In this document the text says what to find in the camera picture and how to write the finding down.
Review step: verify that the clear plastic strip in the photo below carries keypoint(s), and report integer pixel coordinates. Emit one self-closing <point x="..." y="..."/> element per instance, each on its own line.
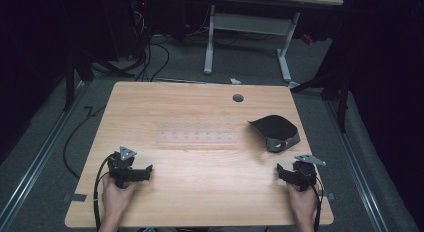
<point x="198" y="137"/>

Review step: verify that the person's right hand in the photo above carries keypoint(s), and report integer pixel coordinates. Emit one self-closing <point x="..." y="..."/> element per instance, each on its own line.
<point x="302" y="203"/>

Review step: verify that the white paper scrap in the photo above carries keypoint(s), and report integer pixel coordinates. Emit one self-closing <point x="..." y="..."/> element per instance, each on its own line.
<point x="235" y="81"/>

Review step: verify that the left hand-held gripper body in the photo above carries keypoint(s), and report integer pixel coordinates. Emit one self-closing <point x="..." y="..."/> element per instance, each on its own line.
<point x="120" y="168"/>

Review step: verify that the red object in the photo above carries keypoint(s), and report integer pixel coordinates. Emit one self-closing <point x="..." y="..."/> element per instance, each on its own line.
<point x="307" y="39"/>

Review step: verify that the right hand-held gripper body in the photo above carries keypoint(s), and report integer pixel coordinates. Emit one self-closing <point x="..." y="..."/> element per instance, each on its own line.
<point x="305" y="173"/>

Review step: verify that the metal floor rail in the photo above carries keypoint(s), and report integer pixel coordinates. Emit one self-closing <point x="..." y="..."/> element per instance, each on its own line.
<point x="356" y="165"/>
<point x="36" y="158"/>

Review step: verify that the person's left hand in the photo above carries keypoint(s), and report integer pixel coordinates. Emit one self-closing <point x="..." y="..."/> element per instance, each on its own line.
<point x="115" y="198"/>

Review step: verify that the wooden desk with white frame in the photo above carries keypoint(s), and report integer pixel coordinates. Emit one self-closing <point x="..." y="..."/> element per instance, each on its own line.
<point x="250" y="23"/>

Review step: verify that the black sun visor cap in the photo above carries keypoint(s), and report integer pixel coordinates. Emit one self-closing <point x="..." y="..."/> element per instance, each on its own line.
<point x="276" y="130"/>

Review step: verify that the grey tape piece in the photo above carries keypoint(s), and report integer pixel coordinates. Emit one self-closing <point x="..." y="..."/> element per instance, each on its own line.
<point x="76" y="198"/>
<point x="328" y="194"/>

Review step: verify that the black metal stand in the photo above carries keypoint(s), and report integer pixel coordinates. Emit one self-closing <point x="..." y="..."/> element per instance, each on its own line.
<point x="71" y="75"/>
<point x="336" y="88"/>

